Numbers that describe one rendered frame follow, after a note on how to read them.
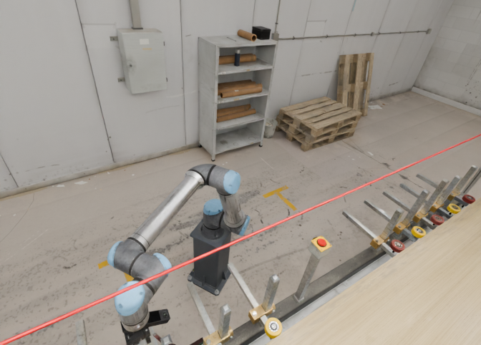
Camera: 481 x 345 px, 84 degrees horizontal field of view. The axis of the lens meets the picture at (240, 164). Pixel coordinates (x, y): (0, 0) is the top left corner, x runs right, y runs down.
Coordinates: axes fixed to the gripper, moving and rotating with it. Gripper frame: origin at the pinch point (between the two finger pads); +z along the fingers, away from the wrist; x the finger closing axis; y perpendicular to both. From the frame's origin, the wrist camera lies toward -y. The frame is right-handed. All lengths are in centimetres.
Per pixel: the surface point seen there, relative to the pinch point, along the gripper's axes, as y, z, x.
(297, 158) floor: -261, 101, -178
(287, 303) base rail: -74, 30, 7
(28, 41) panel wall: 26, -55, -259
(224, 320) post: -29.1, -3.5, 9.6
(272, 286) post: -54, -8, 9
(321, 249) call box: -79, -22, 10
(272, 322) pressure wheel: -52, 10, 17
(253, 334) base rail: -47, 30, 11
